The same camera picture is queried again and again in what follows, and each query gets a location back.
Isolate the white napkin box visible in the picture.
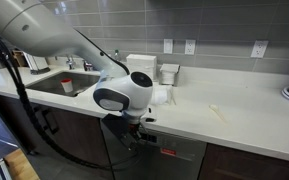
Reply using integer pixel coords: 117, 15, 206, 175
126, 53, 158, 81

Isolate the white cup with red inside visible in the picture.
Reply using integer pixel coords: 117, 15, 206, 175
60, 78, 74, 94

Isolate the small white wall outlet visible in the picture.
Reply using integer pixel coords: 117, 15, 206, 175
184, 39, 197, 56

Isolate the white lid stack holder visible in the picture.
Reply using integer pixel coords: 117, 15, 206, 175
159, 63, 181, 86

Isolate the chrome sink faucet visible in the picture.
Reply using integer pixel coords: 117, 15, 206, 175
65, 54, 77, 71

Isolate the large white wall outlet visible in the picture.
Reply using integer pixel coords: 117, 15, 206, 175
250, 40, 269, 59

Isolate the dark wood cabinet door plain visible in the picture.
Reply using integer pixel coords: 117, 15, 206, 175
197, 143, 289, 180

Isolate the steel kitchen sink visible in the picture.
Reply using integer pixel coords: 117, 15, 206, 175
26, 70, 102, 98

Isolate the white plastic spoon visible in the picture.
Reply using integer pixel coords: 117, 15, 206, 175
208, 104, 228, 124

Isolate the brown wooden box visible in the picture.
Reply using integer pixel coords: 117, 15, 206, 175
12, 49, 28, 68

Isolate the chrome sink side fixture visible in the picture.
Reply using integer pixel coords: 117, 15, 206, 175
82, 59, 94, 72

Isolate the grey appliance with black base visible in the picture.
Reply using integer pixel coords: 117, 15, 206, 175
23, 52, 51, 75

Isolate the black corrugated cable conduit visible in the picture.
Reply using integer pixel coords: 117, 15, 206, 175
0, 28, 142, 169

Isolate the clear bottle with green cap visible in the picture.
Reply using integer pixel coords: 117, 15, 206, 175
113, 49, 122, 63

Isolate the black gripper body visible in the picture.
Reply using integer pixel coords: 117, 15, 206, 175
119, 121, 146, 143

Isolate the white light switch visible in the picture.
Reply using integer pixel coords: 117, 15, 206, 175
163, 38, 174, 55

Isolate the light wooden board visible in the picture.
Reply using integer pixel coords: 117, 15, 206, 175
3, 148, 40, 180

